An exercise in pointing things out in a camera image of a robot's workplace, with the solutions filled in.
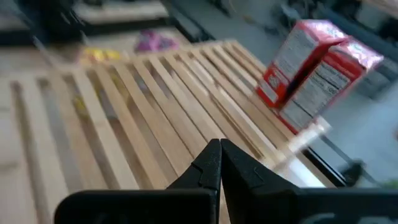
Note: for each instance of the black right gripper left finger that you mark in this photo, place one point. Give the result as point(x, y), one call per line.
point(186, 205)

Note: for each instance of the red cereal box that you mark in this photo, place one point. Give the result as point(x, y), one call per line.
point(326, 87)
point(295, 53)

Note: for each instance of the magenta cereal box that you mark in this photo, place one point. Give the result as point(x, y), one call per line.
point(146, 42)
point(166, 42)

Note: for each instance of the wooden slatted shelf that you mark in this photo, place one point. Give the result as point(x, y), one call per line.
point(140, 124)

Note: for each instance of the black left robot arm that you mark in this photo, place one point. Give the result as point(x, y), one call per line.
point(49, 18)

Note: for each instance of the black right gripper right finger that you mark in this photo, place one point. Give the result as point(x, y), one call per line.
point(264, 202)

